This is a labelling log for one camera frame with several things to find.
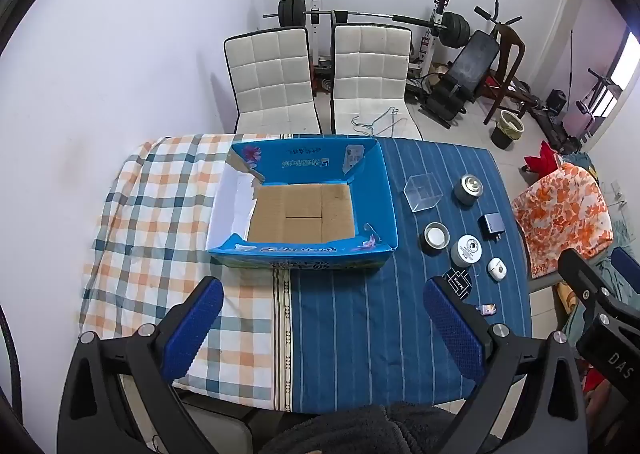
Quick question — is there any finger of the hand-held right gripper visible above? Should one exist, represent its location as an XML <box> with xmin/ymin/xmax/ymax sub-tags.
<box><xmin>557</xmin><ymin>249</ymin><xmax>626</xmax><ymax>329</ymax></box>
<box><xmin>612</xmin><ymin>246</ymin><xmax>640</xmax><ymax>299</ymax></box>

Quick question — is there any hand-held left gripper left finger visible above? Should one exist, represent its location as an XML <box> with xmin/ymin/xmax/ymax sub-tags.
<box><xmin>57</xmin><ymin>276</ymin><xmax>251</xmax><ymax>454</ymax></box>

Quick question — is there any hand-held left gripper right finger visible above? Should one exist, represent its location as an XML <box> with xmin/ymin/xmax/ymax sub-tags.
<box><xmin>422</xmin><ymin>278</ymin><xmax>588</xmax><ymax>454</ymax></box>

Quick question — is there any black square box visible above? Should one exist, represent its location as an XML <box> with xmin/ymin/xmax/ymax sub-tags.
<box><xmin>442</xmin><ymin>268</ymin><xmax>475</xmax><ymax>301</ymax></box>

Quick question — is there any white round jar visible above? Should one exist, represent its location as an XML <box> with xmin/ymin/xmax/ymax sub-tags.
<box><xmin>450</xmin><ymin>235</ymin><xmax>482</xmax><ymax>268</ymax></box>

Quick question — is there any round silver tin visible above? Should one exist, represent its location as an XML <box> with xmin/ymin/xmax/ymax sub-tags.
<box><xmin>422</xmin><ymin>222</ymin><xmax>449</xmax><ymax>253</ymax></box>

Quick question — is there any dark charger adapter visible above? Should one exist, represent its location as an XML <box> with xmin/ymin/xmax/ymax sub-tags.
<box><xmin>479</xmin><ymin>213</ymin><xmax>503</xmax><ymax>241</ymax></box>

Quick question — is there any silver tin can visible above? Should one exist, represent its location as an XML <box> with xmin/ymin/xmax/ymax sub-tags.
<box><xmin>453</xmin><ymin>174</ymin><xmax>485</xmax><ymax>209</ymax></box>

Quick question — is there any clear plastic box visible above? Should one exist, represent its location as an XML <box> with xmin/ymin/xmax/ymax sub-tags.
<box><xmin>404</xmin><ymin>173</ymin><xmax>442</xmax><ymax>213</ymax></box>

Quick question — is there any blue cardboard box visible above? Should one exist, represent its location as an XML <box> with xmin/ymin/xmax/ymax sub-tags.
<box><xmin>206</xmin><ymin>136</ymin><xmax>398</xmax><ymax>272</ymax></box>

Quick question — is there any red fabric item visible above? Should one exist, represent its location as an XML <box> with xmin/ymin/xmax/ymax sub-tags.
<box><xmin>580</xmin><ymin>366</ymin><xmax>618</xmax><ymax>397</ymax></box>

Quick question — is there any teal cloth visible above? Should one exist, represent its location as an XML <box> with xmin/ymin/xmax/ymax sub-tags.
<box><xmin>602</xmin><ymin>206</ymin><xmax>633</xmax><ymax>259</ymax></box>

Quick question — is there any orange floral cloth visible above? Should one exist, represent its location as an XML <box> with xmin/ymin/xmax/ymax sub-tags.
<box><xmin>511</xmin><ymin>165</ymin><xmax>613</xmax><ymax>279</ymax></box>

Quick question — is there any blue striped cloth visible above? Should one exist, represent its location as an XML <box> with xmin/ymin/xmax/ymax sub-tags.
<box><xmin>272</xmin><ymin>136</ymin><xmax>532</xmax><ymax>412</ymax></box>

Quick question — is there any orange and teal plaid blanket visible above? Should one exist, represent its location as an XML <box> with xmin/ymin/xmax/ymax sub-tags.
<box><xmin>79</xmin><ymin>134</ymin><xmax>293</xmax><ymax>407</ymax></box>

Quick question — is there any dark fleece clothing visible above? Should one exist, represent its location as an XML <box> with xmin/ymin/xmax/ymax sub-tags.
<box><xmin>260</xmin><ymin>401</ymin><xmax>481</xmax><ymax>454</ymax></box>

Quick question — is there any red cloth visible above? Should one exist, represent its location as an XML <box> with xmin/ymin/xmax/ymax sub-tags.
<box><xmin>522</xmin><ymin>141</ymin><xmax>563</xmax><ymax>175</ymax></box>

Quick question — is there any black floor exercise machine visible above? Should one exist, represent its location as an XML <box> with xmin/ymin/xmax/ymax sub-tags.
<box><xmin>532</xmin><ymin>106</ymin><xmax>583</xmax><ymax>155</ymax></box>

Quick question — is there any dark trash bin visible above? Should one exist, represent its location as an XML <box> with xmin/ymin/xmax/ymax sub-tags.
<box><xmin>490</xmin><ymin>110</ymin><xmax>526</xmax><ymax>151</ymax></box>

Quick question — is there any exercise bike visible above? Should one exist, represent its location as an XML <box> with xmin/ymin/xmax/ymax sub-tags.
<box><xmin>575</xmin><ymin>68</ymin><xmax>623</xmax><ymax>135</ymax></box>

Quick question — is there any window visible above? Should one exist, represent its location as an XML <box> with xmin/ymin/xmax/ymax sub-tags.
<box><xmin>607</xmin><ymin>26</ymin><xmax>638</xmax><ymax>89</ymax></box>

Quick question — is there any brown wooden chair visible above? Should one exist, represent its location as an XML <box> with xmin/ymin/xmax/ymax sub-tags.
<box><xmin>482</xmin><ymin>21</ymin><xmax>528</xmax><ymax>127</ymax></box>

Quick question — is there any black weight bench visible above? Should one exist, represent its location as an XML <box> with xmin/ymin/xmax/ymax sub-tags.
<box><xmin>420</xmin><ymin>30</ymin><xmax>501</xmax><ymax>129</ymax></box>

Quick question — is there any white quilted chair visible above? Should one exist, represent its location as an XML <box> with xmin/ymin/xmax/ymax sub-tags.
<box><xmin>223</xmin><ymin>26</ymin><xmax>323</xmax><ymax>137</ymax></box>
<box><xmin>329</xmin><ymin>24</ymin><xmax>423</xmax><ymax>141</ymax></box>

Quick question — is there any white barbell rack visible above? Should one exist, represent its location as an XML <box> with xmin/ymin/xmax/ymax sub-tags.
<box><xmin>305</xmin><ymin>0</ymin><xmax>451</xmax><ymax>79</ymax></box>

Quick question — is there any black barbell with plates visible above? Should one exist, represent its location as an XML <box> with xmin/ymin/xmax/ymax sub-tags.
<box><xmin>263</xmin><ymin>0</ymin><xmax>471</xmax><ymax>49</ymax></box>

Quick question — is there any black cable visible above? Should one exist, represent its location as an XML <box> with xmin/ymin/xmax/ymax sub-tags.
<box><xmin>0</xmin><ymin>306</ymin><xmax>23</xmax><ymax>427</ymax></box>

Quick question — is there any wire clothes hanger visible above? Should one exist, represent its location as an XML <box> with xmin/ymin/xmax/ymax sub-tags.
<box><xmin>350</xmin><ymin>106</ymin><xmax>408</xmax><ymax>137</ymax></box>

